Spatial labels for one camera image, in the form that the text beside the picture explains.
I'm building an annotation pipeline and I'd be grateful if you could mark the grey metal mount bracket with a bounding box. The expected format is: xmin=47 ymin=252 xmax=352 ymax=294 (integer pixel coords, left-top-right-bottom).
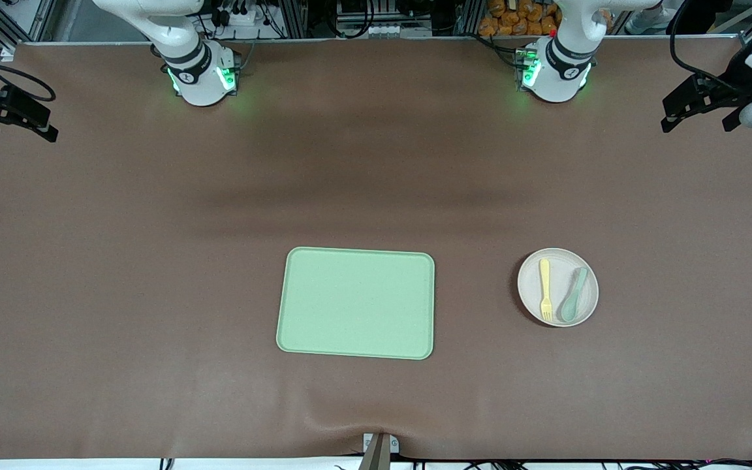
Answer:
xmin=362 ymin=432 xmax=400 ymax=470

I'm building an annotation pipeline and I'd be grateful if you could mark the person in dark clothes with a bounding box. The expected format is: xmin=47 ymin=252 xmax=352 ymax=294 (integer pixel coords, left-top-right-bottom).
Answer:
xmin=624 ymin=0 xmax=752 ymax=35

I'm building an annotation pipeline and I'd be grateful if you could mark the green plastic spoon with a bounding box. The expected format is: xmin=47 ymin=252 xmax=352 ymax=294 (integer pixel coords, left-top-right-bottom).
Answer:
xmin=559 ymin=266 xmax=589 ymax=322

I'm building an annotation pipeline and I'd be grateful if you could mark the beige round plate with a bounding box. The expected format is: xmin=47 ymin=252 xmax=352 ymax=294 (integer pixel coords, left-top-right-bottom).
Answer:
xmin=517 ymin=247 xmax=600 ymax=328

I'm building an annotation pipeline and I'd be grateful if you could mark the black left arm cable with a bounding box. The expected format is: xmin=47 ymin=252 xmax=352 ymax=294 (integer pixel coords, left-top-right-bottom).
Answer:
xmin=668 ymin=0 xmax=752 ymax=89

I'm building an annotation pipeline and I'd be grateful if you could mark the light green rectangular tray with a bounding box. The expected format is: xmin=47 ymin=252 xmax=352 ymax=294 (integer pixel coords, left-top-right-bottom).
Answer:
xmin=276 ymin=246 xmax=436 ymax=360

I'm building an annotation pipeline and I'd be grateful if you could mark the white power strip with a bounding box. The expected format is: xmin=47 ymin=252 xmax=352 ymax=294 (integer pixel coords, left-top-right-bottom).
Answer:
xmin=215 ymin=5 xmax=267 ymax=28

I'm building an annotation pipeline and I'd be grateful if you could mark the orange bread rolls pile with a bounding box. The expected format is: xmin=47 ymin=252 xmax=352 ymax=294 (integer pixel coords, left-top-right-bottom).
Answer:
xmin=478 ymin=0 xmax=563 ymax=37

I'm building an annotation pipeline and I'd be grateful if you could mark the yellow plastic fork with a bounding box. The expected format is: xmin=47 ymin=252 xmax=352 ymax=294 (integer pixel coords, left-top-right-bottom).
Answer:
xmin=539 ymin=258 xmax=555 ymax=322

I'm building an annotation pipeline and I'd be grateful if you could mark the white connector strip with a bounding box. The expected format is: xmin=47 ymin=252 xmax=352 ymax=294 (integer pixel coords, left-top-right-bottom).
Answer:
xmin=362 ymin=24 xmax=433 ymax=39

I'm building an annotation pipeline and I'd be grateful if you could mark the brown table mat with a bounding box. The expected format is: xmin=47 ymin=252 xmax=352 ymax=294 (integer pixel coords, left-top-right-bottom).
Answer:
xmin=0 ymin=36 xmax=752 ymax=461

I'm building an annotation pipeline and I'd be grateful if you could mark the aluminium frame post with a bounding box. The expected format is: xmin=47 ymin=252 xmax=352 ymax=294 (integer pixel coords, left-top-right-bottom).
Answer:
xmin=278 ymin=0 xmax=309 ymax=39

